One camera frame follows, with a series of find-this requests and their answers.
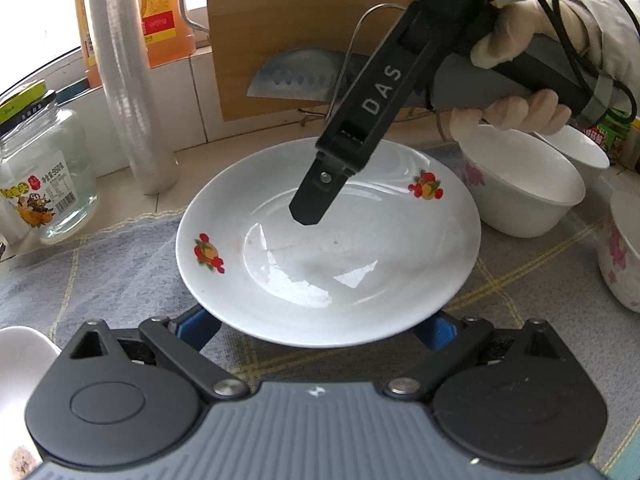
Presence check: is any large orange liquid bottle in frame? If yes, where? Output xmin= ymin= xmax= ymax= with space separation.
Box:
xmin=134 ymin=0 xmax=197 ymax=69

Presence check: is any person's right hand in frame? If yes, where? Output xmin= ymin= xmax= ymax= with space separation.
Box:
xmin=450 ymin=0 xmax=573 ymax=142

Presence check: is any person's right forearm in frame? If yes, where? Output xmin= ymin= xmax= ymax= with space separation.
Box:
xmin=557 ymin=0 xmax=640 ymax=111

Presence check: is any empty glass jar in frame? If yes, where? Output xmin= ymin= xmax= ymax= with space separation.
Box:
xmin=0 ymin=84 xmax=100 ymax=246

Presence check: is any white bowl with pink flowers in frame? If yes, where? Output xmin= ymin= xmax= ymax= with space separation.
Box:
xmin=530 ymin=125 xmax=611 ymax=192
xmin=597 ymin=190 xmax=640 ymax=314
xmin=458 ymin=124 xmax=586 ymax=239

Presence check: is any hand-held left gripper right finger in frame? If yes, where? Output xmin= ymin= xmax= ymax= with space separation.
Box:
xmin=386 ymin=312 xmax=557 ymax=403

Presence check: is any tall plastic wrap roll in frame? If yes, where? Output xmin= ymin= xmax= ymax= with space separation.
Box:
xmin=84 ymin=0 xmax=180 ymax=195

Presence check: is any small orange liquid bottle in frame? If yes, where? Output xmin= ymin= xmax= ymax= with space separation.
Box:
xmin=72 ymin=0 xmax=104 ymax=89

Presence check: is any green lid jar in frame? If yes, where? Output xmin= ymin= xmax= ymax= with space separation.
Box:
xmin=581 ymin=109 xmax=640 ymax=167

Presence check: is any black cable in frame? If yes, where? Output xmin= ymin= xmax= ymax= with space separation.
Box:
xmin=537 ymin=0 xmax=640 ymax=126

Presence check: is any grey and blue plaid cloth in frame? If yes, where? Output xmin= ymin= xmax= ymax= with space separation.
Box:
xmin=0 ymin=142 xmax=640 ymax=480

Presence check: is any white plate with fruit print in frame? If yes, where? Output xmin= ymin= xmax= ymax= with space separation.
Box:
xmin=175 ymin=139 xmax=482 ymax=348
xmin=0 ymin=326 xmax=62 ymax=466

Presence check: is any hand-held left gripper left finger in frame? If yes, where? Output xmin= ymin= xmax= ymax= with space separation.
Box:
xmin=70 ymin=305 xmax=250 ymax=402

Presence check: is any large kitchen knife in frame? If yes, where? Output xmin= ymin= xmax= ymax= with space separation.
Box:
xmin=247 ymin=48 xmax=437 ymax=112

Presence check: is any steel wire rack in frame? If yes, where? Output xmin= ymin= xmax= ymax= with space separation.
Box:
xmin=299 ymin=3 xmax=453 ymax=142

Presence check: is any bamboo cutting board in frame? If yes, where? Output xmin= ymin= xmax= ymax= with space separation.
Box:
xmin=204 ymin=0 xmax=432 ymax=122

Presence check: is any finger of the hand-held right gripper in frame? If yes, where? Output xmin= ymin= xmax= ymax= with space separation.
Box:
xmin=289 ymin=152 xmax=357 ymax=226

